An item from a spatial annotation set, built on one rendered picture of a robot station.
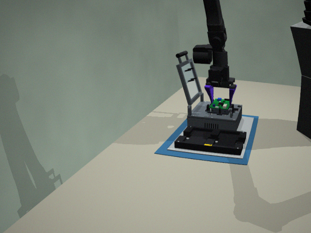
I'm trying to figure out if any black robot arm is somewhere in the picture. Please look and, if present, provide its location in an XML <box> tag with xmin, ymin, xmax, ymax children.
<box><xmin>193</xmin><ymin>0</ymin><xmax>311</xmax><ymax>87</ymax></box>

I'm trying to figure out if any green circuit board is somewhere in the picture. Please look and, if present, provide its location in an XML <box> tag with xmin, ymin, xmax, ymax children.
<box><xmin>209</xmin><ymin>98</ymin><xmax>230</xmax><ymax>110</ymax></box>

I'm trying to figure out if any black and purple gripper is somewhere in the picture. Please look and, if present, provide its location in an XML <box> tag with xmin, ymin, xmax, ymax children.
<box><xmin>205</xmin><ymin>78</ymin><xmax>237</xmax><ymax>105</ymax></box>

